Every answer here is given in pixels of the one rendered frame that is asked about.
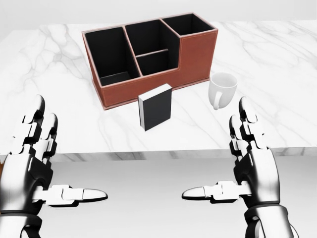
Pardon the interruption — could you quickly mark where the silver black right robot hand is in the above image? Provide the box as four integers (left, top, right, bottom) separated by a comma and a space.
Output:
181, 96, 282, 212

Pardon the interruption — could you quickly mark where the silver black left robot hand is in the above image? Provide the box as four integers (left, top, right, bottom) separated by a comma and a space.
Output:
0, 94, 108, 216

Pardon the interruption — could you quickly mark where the black book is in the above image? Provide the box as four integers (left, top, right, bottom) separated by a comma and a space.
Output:
138, 83, 173, 131

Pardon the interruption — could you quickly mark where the red-brown desk caddy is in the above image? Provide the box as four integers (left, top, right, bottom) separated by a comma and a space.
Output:
82, 11, 219, 111

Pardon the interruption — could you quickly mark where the white mug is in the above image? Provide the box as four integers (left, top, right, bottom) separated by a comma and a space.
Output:
208, 72, 238, 111

